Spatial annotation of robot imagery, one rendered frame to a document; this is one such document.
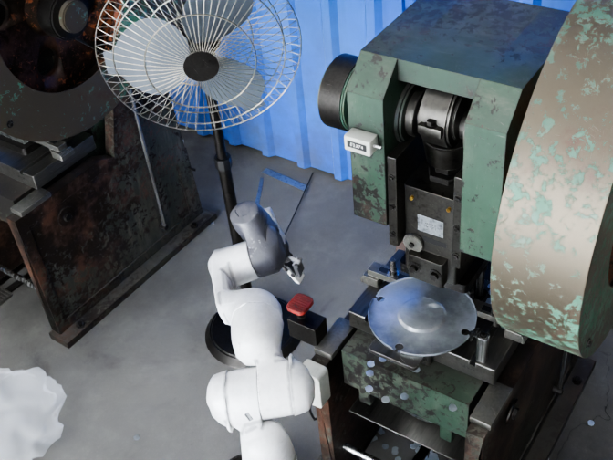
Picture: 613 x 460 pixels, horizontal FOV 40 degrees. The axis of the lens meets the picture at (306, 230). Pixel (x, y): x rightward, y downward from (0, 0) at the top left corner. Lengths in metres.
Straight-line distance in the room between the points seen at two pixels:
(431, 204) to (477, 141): 0.29
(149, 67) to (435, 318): 1.07
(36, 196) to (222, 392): 1.66
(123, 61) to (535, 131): 1.34
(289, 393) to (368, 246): 2.03
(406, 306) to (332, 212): 1.59
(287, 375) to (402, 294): 0.74
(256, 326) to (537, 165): 0.63
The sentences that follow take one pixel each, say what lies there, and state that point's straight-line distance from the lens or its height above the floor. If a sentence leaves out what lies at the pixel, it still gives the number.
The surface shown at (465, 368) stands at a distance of 2.35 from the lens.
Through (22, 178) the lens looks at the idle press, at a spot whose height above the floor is 0.67.
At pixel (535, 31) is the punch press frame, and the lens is 2.06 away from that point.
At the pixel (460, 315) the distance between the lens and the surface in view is 2.32.
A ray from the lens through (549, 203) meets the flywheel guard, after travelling 1.56.
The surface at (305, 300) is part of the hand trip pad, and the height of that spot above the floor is 0.76.
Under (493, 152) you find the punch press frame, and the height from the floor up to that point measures 1.37.
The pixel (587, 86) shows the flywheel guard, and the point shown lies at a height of 1.66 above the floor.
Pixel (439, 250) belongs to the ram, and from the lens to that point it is 2.18.
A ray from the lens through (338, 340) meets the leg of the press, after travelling 2.45.
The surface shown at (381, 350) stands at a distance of 2.23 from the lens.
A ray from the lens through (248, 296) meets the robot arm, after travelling 1.79.
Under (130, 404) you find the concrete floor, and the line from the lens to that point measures 3.26.
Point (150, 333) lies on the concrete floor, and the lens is 3.47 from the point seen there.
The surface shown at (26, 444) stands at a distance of 3.12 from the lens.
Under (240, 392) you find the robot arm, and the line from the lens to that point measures 1.71.
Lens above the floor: 2.47
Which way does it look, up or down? 41 degrees down
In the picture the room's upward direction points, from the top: 6 degrees counter-clockwise
